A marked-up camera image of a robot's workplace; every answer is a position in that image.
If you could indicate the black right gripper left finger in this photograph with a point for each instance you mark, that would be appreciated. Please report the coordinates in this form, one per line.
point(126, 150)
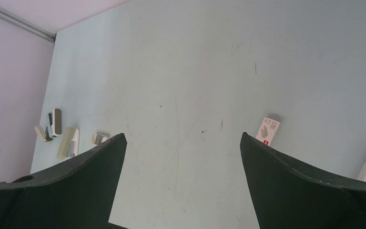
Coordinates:
point(77, 193)

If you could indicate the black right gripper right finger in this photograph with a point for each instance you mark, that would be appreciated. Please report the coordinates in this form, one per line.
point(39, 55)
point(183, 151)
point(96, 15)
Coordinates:
point(288, 193)

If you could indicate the open staple box tray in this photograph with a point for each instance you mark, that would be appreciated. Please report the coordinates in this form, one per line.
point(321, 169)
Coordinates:
point(98, 139)

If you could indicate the aluminium frame rail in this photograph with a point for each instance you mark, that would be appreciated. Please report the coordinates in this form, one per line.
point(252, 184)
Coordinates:
point(26, 25)

